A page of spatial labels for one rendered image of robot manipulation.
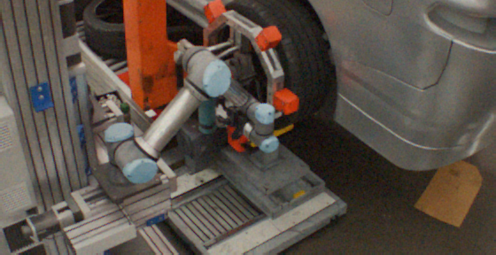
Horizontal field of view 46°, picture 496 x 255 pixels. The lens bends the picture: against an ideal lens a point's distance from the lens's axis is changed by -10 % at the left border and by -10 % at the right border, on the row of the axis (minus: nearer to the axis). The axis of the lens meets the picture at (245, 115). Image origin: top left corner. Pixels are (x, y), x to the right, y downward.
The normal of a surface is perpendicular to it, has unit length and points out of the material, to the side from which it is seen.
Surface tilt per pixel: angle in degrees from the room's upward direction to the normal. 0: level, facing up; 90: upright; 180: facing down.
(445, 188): 0
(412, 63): 90
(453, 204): 2
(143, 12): 90
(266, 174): 0
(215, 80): 85
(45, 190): 90
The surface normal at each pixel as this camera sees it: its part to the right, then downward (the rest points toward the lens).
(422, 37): -0.74, 0.39
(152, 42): 0.60, 0.48
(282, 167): 0.01, -0.80
